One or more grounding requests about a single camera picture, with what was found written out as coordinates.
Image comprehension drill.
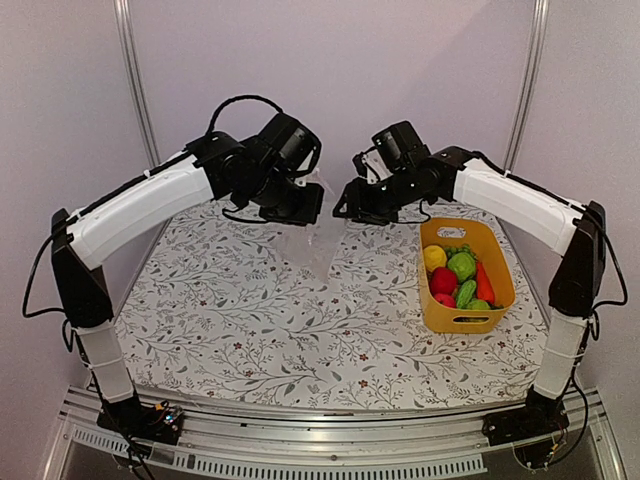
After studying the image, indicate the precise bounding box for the red tomato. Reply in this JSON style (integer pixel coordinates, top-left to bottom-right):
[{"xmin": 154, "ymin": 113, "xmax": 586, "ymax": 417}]
[{"xmin": 434, "ymin": 293, "xmax": 457, "ymax": 309}]

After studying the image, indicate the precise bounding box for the aluminium post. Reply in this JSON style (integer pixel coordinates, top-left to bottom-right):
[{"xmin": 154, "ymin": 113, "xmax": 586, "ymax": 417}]
[
  {"xmin": 113, "ymin": 0, "xmax": 162, "ymax": 167},
  {"xmin": 502, "ymin": 0, "xmax": 550, "ymax": 174}
]

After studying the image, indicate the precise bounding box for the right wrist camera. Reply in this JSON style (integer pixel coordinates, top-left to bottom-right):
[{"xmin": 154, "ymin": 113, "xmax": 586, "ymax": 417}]
[{"xmin": 352, "ymin": 120, "xmax": 431, "ymax": 181}]

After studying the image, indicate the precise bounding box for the orange carrot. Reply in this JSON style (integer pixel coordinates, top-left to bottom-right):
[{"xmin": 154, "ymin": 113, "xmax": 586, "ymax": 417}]
[{"xmin": 476, "ymin": 262, "xmax": 495, "ymax": 304}]

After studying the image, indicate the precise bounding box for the red apple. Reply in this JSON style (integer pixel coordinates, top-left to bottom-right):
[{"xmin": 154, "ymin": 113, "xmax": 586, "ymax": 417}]
[{"xmin": 429, "ymin": 267, "xmax": 458, "ymax": 296}]

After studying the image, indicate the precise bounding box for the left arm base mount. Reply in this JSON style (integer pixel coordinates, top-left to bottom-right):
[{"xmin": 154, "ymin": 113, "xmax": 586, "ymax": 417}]
[{"xmin": 97, "ymin": 395, "xmax": 184, "ymax": 445}]

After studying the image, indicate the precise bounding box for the green guava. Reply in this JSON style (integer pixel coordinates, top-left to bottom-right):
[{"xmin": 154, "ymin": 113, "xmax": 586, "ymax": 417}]
[
  {"xmin": 465, "ymin": 298, "xmax": 492, "ymax": 311},
  {"xmin": 447, "ymin": 251, "xmax": 476, "ymax": 283}
]

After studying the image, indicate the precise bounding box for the yellow plastic basket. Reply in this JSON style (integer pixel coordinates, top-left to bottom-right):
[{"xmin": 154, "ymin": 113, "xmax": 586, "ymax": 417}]
[{"xmin": 418, "ymin": 218, "xmax": 516, "ymax": 334}]

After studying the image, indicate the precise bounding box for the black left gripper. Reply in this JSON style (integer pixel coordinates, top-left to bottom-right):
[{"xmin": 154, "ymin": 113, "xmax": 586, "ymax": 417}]
[{"xmin": 242, "ymin": 164, "xmax": 326, "ymax": 227}]

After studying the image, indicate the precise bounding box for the yellow lemon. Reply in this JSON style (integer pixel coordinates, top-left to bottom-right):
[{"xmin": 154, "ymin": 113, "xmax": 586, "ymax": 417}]
[{"xmin": 422, "ymin": 244, "xmax": 448, "ymax": 272}]

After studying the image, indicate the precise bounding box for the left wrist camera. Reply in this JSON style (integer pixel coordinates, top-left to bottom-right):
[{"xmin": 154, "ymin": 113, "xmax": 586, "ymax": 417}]
[{"xmin": 258, "ymin": 113, "xmax": 322, "ymax": 178}]

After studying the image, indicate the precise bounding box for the floral tablecloth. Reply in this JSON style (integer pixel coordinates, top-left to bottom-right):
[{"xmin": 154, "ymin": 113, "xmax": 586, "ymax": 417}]
[{"xmin": 116, "ymin": 203, "xmax": 547, "ymax": 409}]

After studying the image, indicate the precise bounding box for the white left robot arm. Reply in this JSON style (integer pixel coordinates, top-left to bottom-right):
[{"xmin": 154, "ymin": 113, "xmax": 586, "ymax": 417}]
[{"xmin": 42, "ymin": 127, "xmax": 324, "ymax": 434}]

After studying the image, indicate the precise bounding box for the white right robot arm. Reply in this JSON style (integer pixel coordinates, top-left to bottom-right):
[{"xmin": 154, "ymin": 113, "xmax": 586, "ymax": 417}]
[{"xmin": 333, "ymin": 146, "xmax": 617, "ymax": 436}]

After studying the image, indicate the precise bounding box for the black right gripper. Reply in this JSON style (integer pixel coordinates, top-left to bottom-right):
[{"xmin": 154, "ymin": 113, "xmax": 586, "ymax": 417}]
[{"xmin": 332, "ymin": 166, "xmax": 419, "ymax": 226}]

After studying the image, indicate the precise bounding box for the left aluminium post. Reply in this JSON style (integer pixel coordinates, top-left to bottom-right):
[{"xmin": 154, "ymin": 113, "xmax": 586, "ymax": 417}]
[{"xmin": 113, "ymin": 0, "xmax": 162, "ymax": 167}]

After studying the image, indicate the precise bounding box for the right aluminium post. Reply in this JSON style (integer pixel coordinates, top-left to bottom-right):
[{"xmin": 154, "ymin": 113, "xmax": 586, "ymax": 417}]
[{"xmin": 502, "ymin": 0, "xmax": 550, "ymax": 174}]

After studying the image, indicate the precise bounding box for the aluminium front rail frame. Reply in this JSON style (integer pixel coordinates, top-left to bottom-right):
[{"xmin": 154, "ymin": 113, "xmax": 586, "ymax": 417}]
[{"xmin": 43, "ymin": 387, "xmax": 627, "ymax": 479}]

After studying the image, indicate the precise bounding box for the green grape bunch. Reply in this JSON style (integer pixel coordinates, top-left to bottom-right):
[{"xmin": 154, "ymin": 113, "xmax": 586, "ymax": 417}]
[{"xmin": 443, "ymin": 244, "xmax": 475, "ymax": 258}]

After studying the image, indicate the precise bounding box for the clear zip top bag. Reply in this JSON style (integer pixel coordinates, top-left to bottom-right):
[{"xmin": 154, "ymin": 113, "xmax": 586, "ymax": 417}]
[{"xmin": 274, "ymin": 167, "xmax": 346, "ymax": 283}]

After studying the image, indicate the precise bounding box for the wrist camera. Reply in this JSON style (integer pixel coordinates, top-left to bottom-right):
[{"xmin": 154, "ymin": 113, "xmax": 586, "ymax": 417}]
[
  {"xmin": 258, "ymin": 113, "xmax": 322, "ymax": 178},
  {"xmin": 352, "ymin": 120, "xmax": 431, "ymax": 181}
]

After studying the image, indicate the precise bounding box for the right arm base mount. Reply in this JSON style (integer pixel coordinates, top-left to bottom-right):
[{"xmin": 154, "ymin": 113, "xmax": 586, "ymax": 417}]
[{"xmin": 482, "ymin": 390, "xmax": 569, "ymax": 470}]

